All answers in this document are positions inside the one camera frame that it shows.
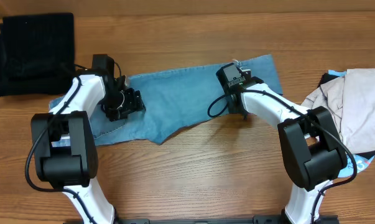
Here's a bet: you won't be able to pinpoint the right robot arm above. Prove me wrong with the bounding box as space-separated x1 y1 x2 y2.
216 63 358 224

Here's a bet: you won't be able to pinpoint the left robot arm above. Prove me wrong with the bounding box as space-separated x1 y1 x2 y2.
24 54 146 223

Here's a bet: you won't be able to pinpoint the black folded knit garment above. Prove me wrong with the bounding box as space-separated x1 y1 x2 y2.
0 12 75 97

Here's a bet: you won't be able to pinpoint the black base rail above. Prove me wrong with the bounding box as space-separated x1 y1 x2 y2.
112 213 340 224

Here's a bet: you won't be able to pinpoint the light blue denim jeans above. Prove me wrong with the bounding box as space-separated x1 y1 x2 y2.
49 54 284 147

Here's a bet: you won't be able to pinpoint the pale pink garment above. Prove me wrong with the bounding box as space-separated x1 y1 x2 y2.
302 68 375 154

